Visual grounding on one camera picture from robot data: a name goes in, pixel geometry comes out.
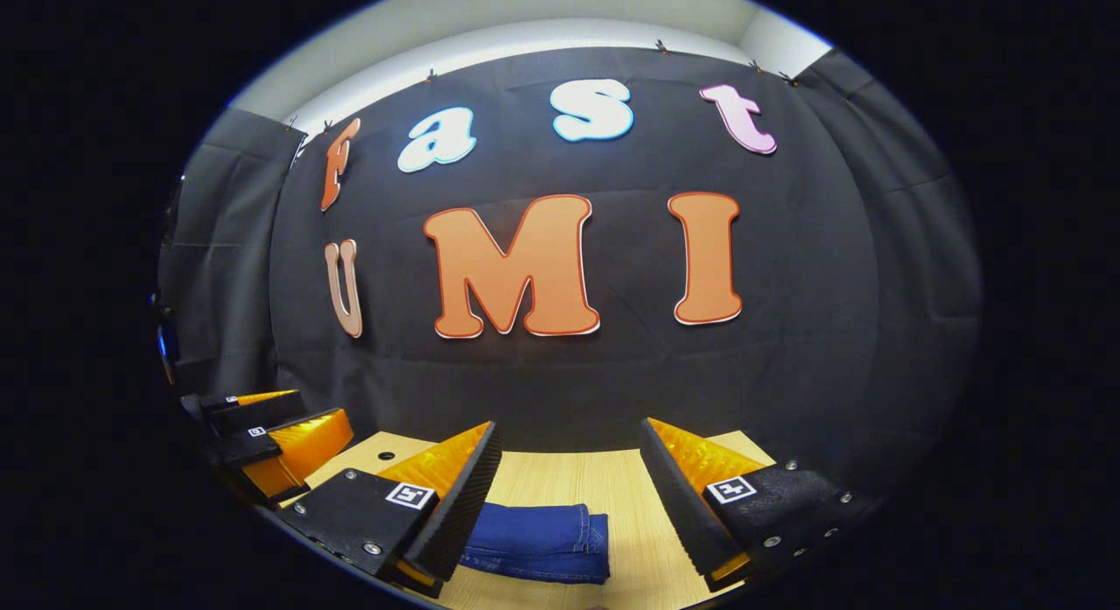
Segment black backdrop cloth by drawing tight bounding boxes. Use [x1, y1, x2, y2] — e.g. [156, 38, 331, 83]
[157, 46, 983, 506]

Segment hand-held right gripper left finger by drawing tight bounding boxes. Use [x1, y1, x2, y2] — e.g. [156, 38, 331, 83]
[276, 420, 504, 598]

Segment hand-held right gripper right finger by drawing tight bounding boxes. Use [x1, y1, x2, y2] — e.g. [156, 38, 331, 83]
[639, 417, 880, 593]

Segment blue jeans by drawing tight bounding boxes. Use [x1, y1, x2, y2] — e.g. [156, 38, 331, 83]
[459, 502, 611, 585]

